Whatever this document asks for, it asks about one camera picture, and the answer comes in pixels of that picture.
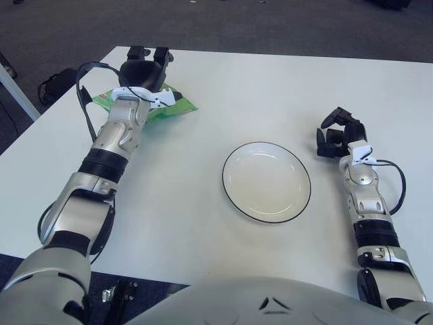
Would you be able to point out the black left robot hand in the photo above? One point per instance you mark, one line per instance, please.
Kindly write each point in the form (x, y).
(142, 74)

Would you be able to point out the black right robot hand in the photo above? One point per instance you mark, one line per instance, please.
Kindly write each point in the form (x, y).
(355, 130)

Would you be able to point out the green snack bag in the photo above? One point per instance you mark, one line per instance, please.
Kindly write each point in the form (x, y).
(179, 108)

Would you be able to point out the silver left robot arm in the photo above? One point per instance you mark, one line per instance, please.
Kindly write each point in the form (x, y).
(118, 135)

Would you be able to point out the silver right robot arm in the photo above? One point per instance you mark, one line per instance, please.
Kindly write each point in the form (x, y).
(363, 179)

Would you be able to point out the white plate with black rim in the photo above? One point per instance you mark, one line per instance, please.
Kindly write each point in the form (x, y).
(267, 183)

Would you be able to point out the black backpack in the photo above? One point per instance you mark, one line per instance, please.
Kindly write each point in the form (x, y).
(57, 83)

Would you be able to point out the white table leg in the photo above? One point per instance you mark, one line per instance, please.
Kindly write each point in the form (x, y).
(20, 98)

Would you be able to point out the grey robot torso shell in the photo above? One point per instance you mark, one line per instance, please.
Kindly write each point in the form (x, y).
(220, 304)

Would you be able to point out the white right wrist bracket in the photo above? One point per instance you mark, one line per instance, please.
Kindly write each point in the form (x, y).
(358, 150)

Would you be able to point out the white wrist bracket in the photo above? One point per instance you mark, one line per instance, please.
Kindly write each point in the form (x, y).
(358, 150)
(165, 98)

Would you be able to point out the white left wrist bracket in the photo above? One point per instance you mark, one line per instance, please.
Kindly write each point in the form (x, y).
(165, 98)

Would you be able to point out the black bracket with screws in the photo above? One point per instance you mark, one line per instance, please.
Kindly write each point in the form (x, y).
(125, 294)

